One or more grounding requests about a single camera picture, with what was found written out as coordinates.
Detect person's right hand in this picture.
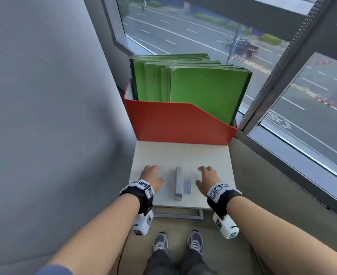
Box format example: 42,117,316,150
196,166,222,197

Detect person's left hand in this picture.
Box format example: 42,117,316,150
140,165,164,192

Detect person's right forearm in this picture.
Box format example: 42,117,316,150
227,196,337,275

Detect person's left forearm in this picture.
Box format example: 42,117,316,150
44,193,140,275

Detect long silver metal bar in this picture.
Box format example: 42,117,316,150
175,166,184,201

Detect black marker wrist band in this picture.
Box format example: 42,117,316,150
207,183,243,220
119,180,155,215

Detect grey sneaker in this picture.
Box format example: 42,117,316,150
187,230,203,252
152,232,169,253

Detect red cardboard file box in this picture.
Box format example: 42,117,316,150
124,79,239,146

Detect dark trousers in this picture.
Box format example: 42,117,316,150
144,248,215,275

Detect stack of green folders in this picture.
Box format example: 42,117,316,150
129,53,253,127

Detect grey fabric curtain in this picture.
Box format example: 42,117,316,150
0,0,138,275

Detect blue sleeve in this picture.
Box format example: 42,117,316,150
35,264,73,275

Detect street lamp pole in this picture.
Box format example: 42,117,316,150
227,25,241,65

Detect truck outside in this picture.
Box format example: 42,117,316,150
233,39,259,59

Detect metal table base frame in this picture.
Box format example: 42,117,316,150
152,206,203,220

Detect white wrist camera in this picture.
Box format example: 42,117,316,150
132,209,154,236
213,212,240,240

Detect dark window frame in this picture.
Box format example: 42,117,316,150
100,0,337,218

